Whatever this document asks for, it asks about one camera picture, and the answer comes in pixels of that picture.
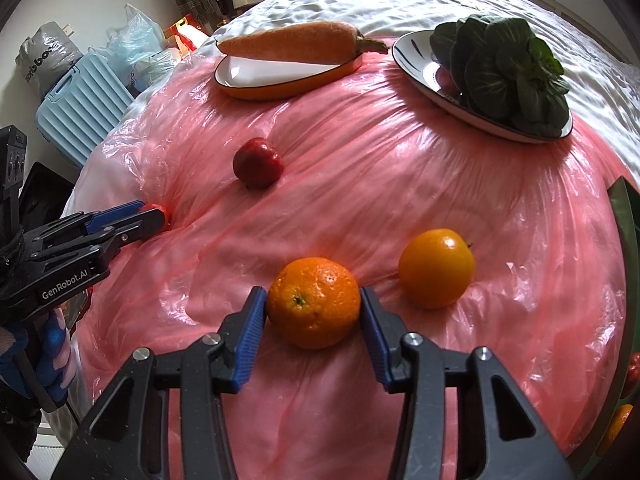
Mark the pink plastic sheet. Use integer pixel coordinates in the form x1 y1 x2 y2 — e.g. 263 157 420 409
75 35 632 480

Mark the smooth small orange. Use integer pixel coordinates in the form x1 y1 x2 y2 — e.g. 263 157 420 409
398 228 476 309

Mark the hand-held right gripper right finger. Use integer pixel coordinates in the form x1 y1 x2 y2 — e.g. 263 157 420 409
359 286 576 480

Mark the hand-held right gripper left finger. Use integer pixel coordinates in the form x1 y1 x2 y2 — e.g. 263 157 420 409
50 286 268 480

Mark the black bag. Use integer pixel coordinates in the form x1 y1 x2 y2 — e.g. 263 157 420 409
20 161 76 233

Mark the white plastic bag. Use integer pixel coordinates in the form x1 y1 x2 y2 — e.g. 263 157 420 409
127 47 181 93

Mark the light blue suitcase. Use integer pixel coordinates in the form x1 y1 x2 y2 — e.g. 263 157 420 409
35 53 136 168

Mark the carrot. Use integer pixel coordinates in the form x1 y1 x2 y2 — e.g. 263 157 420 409
216 21 390 65

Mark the green leafy vegetable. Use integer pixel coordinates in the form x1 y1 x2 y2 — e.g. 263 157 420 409
430 16 571 138

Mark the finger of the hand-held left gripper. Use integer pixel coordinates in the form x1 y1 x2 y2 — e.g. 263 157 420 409
47 201 151 242
75 207 168 262

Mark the small red apple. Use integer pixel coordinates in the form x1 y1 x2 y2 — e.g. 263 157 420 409
625 352 640 396
233 137 285 190

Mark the mandarin orange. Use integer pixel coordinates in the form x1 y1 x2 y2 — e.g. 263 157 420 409
597 404 634 453
266 257 362 350

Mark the red and orange bag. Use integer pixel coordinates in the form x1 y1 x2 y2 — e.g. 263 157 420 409
167 15 211 53

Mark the green tray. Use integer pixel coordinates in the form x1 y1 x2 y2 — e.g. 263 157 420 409
565 177 640 466

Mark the person's left hand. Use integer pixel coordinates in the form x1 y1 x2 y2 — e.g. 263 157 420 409
0 305 77 407

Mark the white plate dark rim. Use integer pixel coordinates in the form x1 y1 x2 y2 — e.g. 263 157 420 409
392 30 573 143

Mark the grey printed bag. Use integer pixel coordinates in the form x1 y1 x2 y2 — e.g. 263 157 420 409
19 21 83 103

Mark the clear plastic bag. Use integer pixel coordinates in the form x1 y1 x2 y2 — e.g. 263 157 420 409
105 4 168 68

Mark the orange rimmed plate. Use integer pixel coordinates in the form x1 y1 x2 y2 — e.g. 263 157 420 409
214 52 363 101

